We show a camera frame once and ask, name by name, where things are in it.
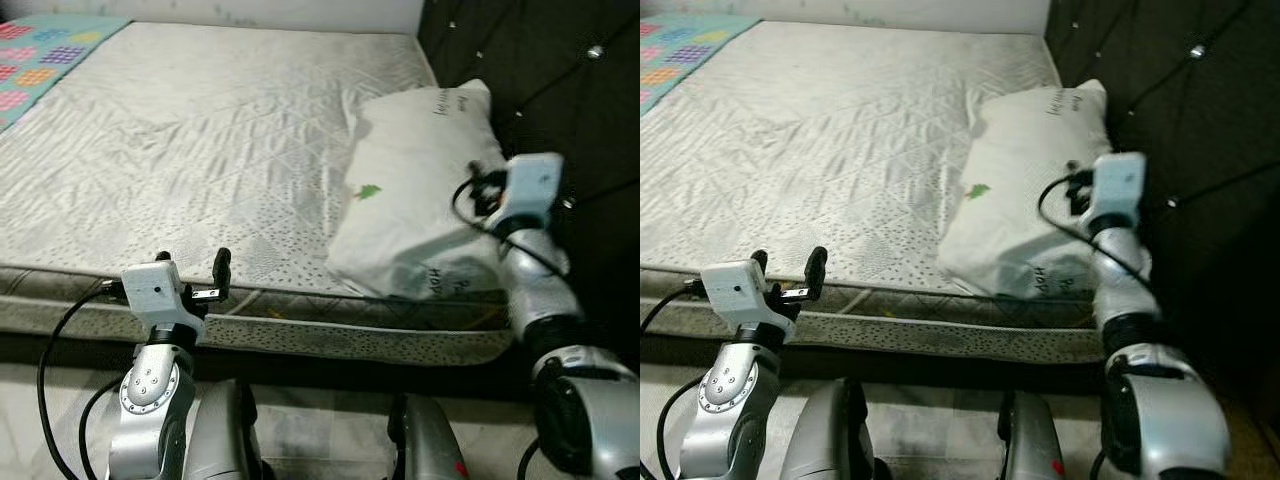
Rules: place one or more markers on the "white pillow with green tree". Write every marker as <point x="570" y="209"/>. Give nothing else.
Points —
<point x="1030" y="200"/>
<point x="420" y="190"/>

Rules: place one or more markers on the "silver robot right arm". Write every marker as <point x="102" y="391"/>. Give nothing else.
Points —
<point x="1150" y="400"/>
<point x="560" y="320"/>

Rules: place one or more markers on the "grey dotted bed base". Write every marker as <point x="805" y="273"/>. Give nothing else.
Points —
<point x="900" y="335"/>
<point x="300" y="335"/>

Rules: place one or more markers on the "white dotted mattress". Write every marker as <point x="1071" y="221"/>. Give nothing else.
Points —
<point x="830" y="150"/>
<point x="200" y="150"/>

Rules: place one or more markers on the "black tufted headboard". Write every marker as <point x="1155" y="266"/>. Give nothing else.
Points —
<point x="1200" y="100"/>
<point x="560" y="80"/>

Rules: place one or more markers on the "silver robot left leg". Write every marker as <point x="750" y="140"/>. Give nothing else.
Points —
<point x="225" y="430"/>
<point x="825" y="430"/>

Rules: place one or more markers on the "silver robot leg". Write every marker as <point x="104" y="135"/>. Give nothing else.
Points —
<point x="430" y="440"/>
<point x="1030" y="440"/>
<point x="225" y="430"/>
<point x="825" y="430"/>

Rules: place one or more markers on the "teal blanket with colourful shapes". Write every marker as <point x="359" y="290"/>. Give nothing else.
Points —
<point x="50" y="55"/>
<point x="680" y="50"/>

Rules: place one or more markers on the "silver robot right leg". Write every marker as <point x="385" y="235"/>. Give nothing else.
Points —
<point x="1030" y="440"/>
<point x="430" y="440"/>

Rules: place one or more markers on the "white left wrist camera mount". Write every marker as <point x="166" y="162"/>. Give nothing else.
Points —
<point x="155" y="290"/>
<point x="740" y="290"/>

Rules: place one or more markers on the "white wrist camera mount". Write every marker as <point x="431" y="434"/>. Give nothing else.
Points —
<point x="740" y="290"/>
<point x="155" y="290"/>
<point x="1120" y="180"/>
<point x="535" y="185"/>

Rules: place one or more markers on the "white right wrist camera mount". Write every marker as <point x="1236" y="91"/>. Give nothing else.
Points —
<point x="1120" y="180"/>
<point x="535" y="185"/>

